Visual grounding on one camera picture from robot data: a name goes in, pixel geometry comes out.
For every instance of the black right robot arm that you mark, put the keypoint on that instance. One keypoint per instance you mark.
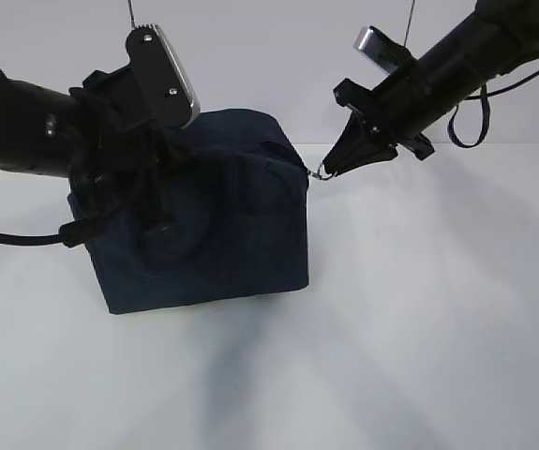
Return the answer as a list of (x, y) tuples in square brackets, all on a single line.
[(496, 38)]

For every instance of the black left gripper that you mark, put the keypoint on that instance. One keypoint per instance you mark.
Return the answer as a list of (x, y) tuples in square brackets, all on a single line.
[(119, 173)]

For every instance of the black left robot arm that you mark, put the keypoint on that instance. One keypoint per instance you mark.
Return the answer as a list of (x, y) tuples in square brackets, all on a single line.
[(40, 131)]

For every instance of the dark blue lunch bag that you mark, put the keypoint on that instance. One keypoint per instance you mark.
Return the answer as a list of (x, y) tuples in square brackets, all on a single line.
[(239, 223)]

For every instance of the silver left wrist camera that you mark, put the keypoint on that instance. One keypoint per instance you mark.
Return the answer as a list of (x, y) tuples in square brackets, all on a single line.
[(152, 88)]

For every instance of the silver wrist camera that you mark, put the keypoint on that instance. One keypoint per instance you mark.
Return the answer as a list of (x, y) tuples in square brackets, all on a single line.
[(381, 51), (152, 88)]

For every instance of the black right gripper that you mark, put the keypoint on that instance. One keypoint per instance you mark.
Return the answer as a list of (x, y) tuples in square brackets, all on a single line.
[(369, 136)]

